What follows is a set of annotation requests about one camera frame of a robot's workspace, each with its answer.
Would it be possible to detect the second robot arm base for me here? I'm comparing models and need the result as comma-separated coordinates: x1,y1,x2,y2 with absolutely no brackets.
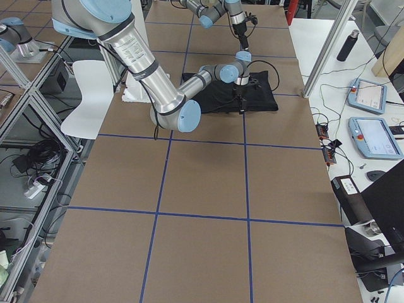
1,17,47,64

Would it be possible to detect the teach pendant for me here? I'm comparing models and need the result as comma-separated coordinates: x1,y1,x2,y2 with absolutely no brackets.
347,78,387,115
348,117,403,160

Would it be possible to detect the black box device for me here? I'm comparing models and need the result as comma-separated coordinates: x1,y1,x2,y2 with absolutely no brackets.
331,175,373,225

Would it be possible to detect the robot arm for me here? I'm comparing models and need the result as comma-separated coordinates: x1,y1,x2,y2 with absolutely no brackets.
171,0,258,51
51,0,258,133

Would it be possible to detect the aluminium frame post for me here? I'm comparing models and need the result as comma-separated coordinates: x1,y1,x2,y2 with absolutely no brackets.
302,0,358,98

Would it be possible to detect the white plastic chair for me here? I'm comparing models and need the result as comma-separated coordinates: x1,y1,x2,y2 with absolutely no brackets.
61,60,114,140

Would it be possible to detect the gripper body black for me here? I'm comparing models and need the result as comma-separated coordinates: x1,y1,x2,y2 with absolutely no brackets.
232,78,261,108
232,12,258,41

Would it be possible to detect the upper teach pendant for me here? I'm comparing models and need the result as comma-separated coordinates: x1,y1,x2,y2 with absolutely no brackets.
347,78,387,115

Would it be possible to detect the black water bottle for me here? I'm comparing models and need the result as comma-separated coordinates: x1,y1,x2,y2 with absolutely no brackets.
336,30,360,62

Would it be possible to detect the orange terminal strip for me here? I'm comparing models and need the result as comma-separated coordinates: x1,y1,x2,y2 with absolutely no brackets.
316,123,336,167

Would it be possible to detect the black graphic t-shirt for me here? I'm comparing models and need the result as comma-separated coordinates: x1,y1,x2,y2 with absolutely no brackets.
191,71,278,114

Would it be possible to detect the lower teach pendant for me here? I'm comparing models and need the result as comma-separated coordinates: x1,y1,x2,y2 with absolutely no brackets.
348,117,403,160

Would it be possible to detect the black computer mouse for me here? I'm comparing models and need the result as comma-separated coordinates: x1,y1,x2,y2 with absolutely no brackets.
366,170,385,182

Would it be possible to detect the black monitor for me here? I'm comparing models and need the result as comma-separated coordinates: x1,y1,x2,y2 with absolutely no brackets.
361,161,403,253

